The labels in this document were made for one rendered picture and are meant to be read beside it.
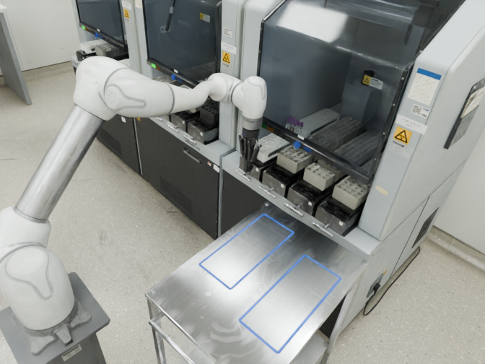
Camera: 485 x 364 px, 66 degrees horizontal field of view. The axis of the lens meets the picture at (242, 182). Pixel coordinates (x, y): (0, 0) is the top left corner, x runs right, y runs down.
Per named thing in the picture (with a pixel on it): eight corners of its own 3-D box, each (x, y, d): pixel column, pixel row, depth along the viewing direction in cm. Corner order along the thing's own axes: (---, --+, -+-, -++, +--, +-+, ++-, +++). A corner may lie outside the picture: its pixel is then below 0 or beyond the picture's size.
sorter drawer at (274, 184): (344, 135, 210) (348, 120, 205) (365, 145, 203) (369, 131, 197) (255, 187, 168) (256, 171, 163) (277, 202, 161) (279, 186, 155)
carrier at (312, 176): (326, 190, 156) (329, 178, 152) (323, 191, 155) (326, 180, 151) (305, 177, 162) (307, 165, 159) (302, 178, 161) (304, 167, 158)
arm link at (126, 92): (177, 84, 109) (149, 70, 116) (125, 80, 95) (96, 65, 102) (169, 125, 114) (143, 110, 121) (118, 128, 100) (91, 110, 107)
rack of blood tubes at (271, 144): (288, 135, 193) (289, 124, 189) (303, 143, 188) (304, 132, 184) (247, 155, 176) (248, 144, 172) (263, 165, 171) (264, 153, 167)
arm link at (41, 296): (32, 342, 104) (6, 296, 91) (5, 302, 113) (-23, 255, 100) (86, 306, 114) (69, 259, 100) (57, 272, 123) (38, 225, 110)
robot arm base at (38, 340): (39, 367, 104) (33, 358, 101) (11, 315, 116) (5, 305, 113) (99, 327, 115) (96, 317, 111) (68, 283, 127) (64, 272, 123)
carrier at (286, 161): (298, 172, 164) (300, 162, 161) (295, 175, 163) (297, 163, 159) (278, 161, 171) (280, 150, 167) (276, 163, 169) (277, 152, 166)
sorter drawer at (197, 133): (272, 100, 240) (273, 87, 234) (288, 107, 233) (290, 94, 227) (180, 136, 198) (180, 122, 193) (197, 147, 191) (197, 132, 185)
